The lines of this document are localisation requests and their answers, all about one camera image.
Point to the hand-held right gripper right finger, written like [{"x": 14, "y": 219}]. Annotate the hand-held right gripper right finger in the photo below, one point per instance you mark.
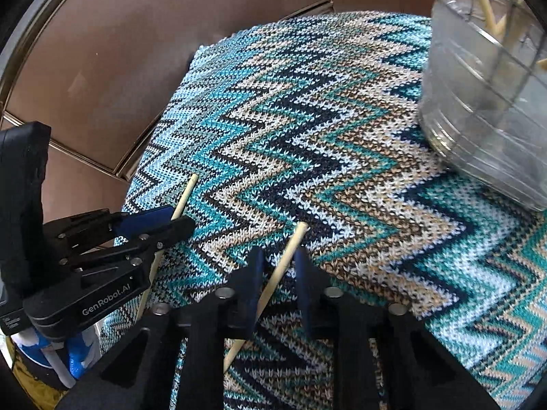
[{"x": 304, "y": 290}]

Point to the person's left forearm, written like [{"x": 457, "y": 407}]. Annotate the person's left forearm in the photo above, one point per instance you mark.
[{"x": 42, "y": 382}]

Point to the curved frame with gold edge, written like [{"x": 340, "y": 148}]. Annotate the curved frame with gold edge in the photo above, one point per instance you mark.
[{"x": 38, "y": 21}]

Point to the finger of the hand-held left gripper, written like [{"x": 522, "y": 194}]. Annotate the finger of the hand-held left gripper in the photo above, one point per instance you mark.
[
  {"x": 145, "y": 220},
  {"x": 171, "y": 232}
]

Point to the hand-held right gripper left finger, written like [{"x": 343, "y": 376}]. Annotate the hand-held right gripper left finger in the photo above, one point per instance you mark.
[{"x": 256, "y": 275}]

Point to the person's left hand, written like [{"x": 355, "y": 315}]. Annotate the person's left hand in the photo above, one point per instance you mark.
[{"x": 79, "y": 358}]

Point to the zigzag knitted cloth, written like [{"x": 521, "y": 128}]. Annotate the zigzag knitted cloth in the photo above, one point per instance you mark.
[{"x": 320, "y": 136}]

